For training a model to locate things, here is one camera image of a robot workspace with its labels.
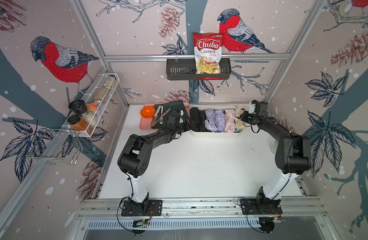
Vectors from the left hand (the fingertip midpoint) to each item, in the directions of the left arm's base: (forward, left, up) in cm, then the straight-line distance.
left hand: (195, 121), depth 94 cm
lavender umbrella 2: (+5, -17, -4) cm, 18 cm away
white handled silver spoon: (+8, +24, -10) cm, 28 cm away
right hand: (+7, -31, -1) cm, 32 cm away
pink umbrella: (+3, -24, -3) cm, 24 cm away
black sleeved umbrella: (+4, -1, -4) cm, 6 cm away
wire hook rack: (-30, +57, +23) cm, 68 cm away
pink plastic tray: (+7, +36, -12) cm, 38 cm away
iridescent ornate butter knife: (+6, +30, -12) cm, 33 cm away
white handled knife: (+16, +30, -12) cm, 36 cm away
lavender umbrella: (0, -10, -1) cm, 10 cm away
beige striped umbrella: (-1, -28, 0) cm, 28 cm away
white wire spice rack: (-2, +52, +22) cm, 57 cm away
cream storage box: (-5, -14, -8) cm, 17 cm away
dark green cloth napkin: (+24, +16, -11) cm, 31 cm away
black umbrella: (+7, -6, -4) cm, 10 cm away
